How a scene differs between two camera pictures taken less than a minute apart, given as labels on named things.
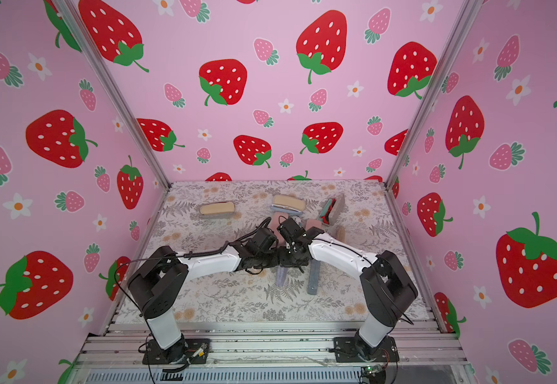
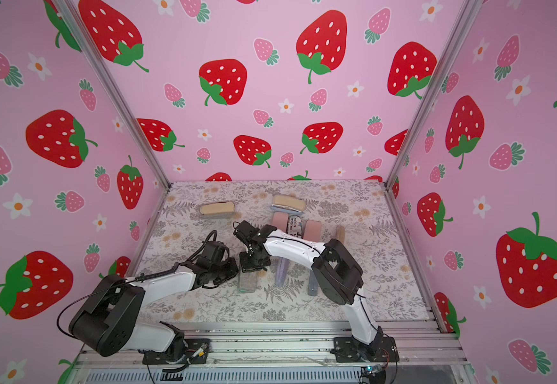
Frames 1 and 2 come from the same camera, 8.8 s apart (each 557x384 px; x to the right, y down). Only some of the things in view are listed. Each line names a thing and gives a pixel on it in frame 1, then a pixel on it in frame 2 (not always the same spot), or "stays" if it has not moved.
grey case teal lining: x=335 y=211 -> x=247 y=281
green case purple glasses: x=314 y=276 stays
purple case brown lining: x=281 y=275 stays
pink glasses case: x=276 y=220 stays
